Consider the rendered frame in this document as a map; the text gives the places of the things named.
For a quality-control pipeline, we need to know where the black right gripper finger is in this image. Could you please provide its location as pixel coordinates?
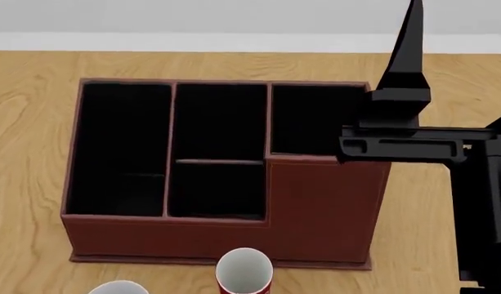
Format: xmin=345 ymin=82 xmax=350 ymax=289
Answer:
xmin=358 ymin=0 xmax=433 ymax=129

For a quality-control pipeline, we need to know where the brown leather desk caddy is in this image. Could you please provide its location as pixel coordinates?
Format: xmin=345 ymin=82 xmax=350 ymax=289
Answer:
xmin=60 ymin=78 xmax=393 ymax=272

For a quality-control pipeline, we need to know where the red mug white inside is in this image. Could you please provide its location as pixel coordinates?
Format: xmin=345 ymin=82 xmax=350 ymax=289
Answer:
xmin=215 ymin=247 xmax=275 ymax=294

